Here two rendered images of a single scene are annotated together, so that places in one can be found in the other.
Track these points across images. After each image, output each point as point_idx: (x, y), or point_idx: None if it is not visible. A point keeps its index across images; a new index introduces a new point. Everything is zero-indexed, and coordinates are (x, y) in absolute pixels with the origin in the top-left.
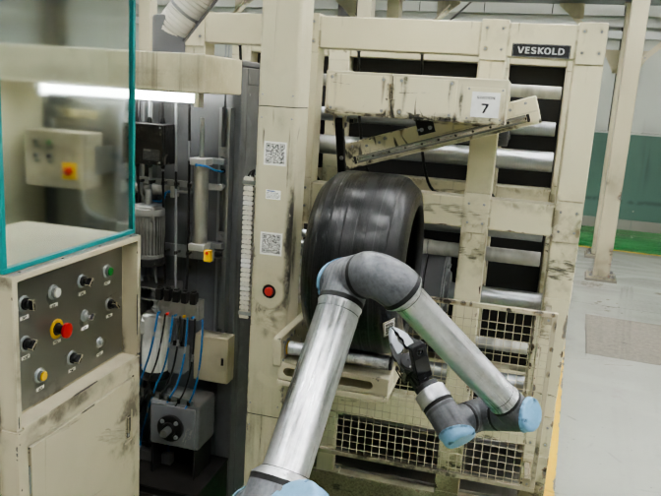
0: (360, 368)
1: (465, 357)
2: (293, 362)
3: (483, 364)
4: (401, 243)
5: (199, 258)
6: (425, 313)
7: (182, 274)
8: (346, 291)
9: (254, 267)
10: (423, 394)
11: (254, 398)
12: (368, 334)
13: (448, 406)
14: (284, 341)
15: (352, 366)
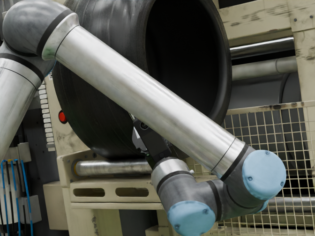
0: (144, 177)
1: (147, 102)
2: (81, 181)
3: (176, 109)
4: (131, 16)
5: (31, 108)
6: (79, 52)
7: (33, 131)
8: (8, 51)
9: (48, 95)
10: (153, 174)
11: (73, 232)
12: (120, 127)
13: (175, 183)
14: (68, 160)
15: (138, 177)
